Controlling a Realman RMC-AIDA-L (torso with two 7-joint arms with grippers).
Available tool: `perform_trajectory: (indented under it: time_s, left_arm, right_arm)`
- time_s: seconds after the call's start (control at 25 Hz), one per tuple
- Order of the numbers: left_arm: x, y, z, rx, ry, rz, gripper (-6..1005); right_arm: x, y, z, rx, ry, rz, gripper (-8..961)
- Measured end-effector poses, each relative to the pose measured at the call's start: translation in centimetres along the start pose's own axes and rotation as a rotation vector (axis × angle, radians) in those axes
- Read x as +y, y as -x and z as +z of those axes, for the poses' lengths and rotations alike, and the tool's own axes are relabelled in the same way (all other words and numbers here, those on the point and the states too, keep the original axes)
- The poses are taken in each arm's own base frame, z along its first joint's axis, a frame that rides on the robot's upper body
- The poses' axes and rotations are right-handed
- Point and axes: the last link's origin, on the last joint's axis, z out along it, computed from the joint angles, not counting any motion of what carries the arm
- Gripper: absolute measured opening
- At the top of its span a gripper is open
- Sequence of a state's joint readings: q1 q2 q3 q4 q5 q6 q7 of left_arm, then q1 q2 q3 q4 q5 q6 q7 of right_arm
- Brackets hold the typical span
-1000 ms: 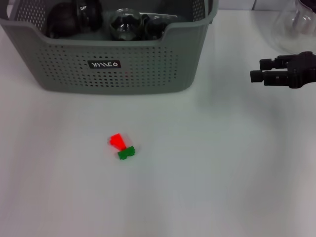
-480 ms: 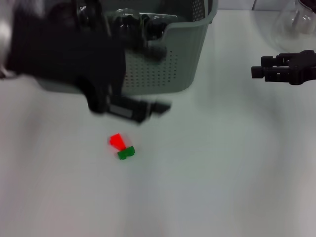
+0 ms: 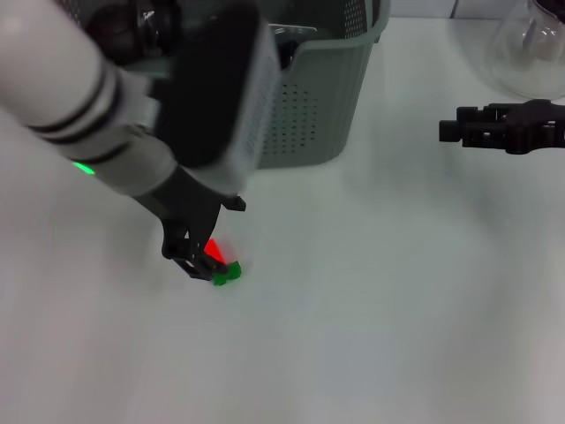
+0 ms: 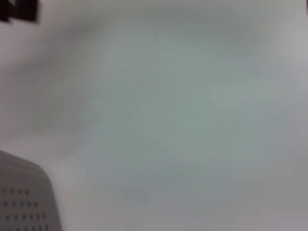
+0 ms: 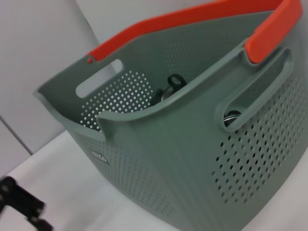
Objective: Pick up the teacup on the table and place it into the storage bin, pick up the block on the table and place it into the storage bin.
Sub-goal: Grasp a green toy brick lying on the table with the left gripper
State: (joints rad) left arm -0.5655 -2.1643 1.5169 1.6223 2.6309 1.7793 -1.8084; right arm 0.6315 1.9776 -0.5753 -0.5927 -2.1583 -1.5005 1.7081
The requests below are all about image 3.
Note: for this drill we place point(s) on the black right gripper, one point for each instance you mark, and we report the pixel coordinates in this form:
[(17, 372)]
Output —
[(534, 126)]

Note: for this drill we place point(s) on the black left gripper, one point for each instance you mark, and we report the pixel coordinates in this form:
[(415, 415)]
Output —
[(190, 212)]

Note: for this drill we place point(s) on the bright red large brick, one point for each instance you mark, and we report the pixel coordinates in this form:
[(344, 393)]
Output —
[(216, 249)]

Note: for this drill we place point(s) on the green building brick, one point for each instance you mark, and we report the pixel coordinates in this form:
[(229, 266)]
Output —
[(229, 274)]

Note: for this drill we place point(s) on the glass teacup with black sleeve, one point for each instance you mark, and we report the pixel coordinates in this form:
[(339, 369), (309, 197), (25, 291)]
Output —
[(293, 42), (161, 22)]

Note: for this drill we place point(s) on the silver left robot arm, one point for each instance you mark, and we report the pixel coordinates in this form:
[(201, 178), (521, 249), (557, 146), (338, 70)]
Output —
[(66, 97)]

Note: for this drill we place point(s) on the grey-green perforated storage bin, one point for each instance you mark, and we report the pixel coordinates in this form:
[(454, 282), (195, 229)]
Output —
[(318, 88)]

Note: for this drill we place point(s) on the clear glass carafe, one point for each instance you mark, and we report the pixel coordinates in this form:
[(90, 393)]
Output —
[(525, 62)]

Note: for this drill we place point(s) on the black cast iron teapot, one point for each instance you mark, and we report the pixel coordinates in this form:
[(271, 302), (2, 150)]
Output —
[(115, 35)]

